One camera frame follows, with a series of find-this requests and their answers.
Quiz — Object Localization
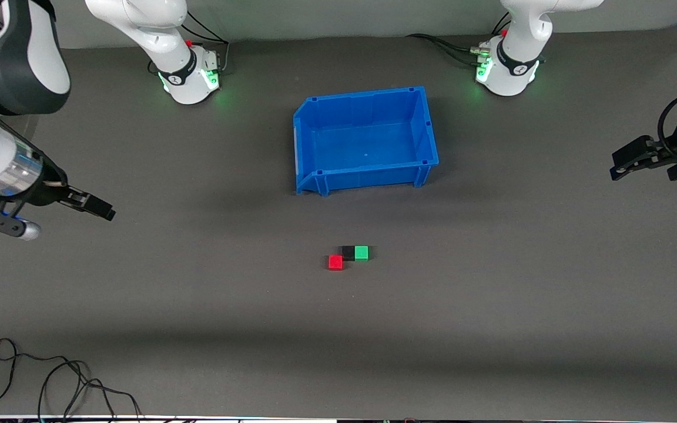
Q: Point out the loose thin black cable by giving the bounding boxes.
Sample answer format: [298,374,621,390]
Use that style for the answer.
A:
[0,338,142,422]

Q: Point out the black arm base cables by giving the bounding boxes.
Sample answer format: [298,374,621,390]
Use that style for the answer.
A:
[183,8,231,75]
[405,12,512,68]

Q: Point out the black right arm base cables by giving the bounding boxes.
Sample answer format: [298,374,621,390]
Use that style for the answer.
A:
[183,8,231,75]

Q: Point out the blue plastic storage bin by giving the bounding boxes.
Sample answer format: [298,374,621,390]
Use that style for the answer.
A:
[293,86,440,196]

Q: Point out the black left arm base cables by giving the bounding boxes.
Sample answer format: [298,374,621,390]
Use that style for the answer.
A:
[405,12,512,68]

